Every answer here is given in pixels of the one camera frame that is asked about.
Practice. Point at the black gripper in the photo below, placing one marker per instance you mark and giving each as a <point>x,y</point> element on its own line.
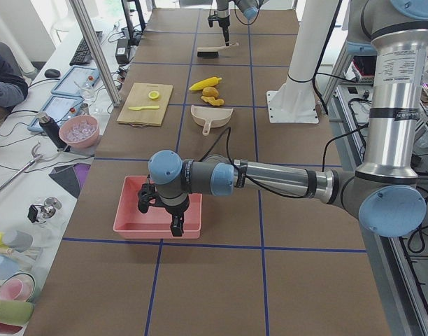
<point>175,210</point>
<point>224,18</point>

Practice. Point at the beige hand brush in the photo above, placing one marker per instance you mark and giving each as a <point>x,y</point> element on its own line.
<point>213,52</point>

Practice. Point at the yellow toy corn cob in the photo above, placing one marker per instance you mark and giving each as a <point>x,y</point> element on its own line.
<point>208,82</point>

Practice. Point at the beige plastic dustpan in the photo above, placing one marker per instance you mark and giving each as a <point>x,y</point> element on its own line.
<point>210,117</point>

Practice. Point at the person forearm dark sleeve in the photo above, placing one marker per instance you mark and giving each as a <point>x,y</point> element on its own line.
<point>13,88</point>

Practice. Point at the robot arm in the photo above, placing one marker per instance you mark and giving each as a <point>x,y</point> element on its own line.
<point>381,194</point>
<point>248,8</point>

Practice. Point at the pink plastic bin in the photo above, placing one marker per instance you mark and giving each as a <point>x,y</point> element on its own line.
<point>130,223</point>

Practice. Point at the toy potato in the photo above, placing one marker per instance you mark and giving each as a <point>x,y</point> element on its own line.
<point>210,92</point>

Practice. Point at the toy ginger root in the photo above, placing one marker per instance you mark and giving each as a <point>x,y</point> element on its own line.
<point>213,101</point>

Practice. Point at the yellow toy lemon slice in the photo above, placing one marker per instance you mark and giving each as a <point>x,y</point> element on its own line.
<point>153,95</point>

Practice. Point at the yellow plastic knife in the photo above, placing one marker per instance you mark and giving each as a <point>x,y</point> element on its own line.
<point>142,108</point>

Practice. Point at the wooden cutting board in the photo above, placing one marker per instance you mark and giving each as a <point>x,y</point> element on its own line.
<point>138,96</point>

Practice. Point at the pink bowl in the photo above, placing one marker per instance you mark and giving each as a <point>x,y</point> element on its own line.
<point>80,131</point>

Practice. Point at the black keyboard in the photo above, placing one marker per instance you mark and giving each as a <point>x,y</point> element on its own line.
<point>82,55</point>

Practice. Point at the teach pendant tablet far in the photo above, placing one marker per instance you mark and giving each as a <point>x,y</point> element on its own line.
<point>71,82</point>

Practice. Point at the teach pendant tablet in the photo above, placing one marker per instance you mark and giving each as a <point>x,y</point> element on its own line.
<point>71,82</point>
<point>61,108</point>

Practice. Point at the metal reacher grabber tool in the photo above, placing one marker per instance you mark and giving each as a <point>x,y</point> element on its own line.
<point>36,156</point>

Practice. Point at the black water bottle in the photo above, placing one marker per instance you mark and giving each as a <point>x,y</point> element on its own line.
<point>51,128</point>

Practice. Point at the grey cup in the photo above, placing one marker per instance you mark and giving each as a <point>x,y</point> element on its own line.
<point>18,240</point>

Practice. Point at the teach pendant tablet near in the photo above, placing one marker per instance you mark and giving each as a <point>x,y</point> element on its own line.
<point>61,108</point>

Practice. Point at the pink cup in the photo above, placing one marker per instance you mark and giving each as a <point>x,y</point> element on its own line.
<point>20,287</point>

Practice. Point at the blue cup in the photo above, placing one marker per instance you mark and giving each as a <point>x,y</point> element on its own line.
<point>8,267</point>

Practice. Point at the black computer mouse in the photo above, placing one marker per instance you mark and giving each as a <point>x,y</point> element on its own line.
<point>52,73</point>

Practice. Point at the green cup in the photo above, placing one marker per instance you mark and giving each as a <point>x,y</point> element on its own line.
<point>16,313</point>

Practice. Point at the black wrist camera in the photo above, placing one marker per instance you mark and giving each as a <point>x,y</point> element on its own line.
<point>146,197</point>

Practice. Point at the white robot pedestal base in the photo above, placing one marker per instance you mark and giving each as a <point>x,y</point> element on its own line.
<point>294,102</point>

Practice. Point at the aluminium frame post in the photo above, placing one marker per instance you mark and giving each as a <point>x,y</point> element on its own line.
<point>89,34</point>

